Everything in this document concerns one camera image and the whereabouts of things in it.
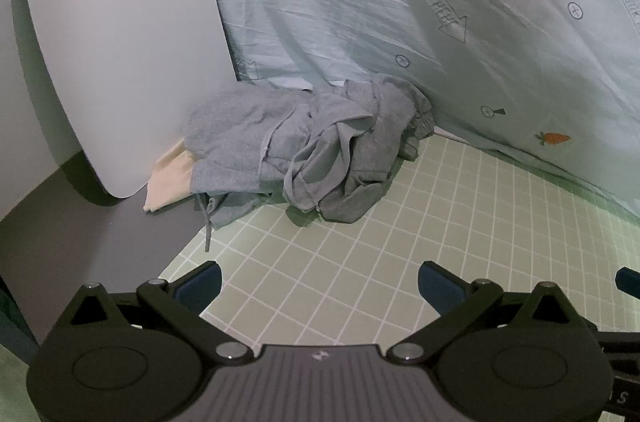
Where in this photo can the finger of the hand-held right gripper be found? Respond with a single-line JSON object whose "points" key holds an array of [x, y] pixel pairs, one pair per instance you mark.
{"points": [[629, 279]]}

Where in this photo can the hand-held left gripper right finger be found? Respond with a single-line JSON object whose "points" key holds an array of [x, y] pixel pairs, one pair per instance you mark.
{"points": [[434, 284]]}

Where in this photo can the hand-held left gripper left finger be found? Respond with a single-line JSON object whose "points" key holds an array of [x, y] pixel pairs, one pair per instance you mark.
{"points": [[207, 283]]}

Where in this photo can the grey pants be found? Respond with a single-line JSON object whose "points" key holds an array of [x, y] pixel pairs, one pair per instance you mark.
{"points": [[235, 142]]}

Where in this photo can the green checked bed sheet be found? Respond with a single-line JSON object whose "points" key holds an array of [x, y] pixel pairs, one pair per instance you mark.
{"points": [[350, 267]]}

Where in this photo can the cream cloth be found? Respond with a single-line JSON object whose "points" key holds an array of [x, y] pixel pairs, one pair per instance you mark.
{"points": [[167, 187]]}

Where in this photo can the dark grey sweatshirt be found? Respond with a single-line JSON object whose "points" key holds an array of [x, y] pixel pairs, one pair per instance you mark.
{"points": [[380, 137]]}

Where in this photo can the white rounded board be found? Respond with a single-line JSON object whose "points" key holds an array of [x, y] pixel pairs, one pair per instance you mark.
{"points": [[125, 52]]}

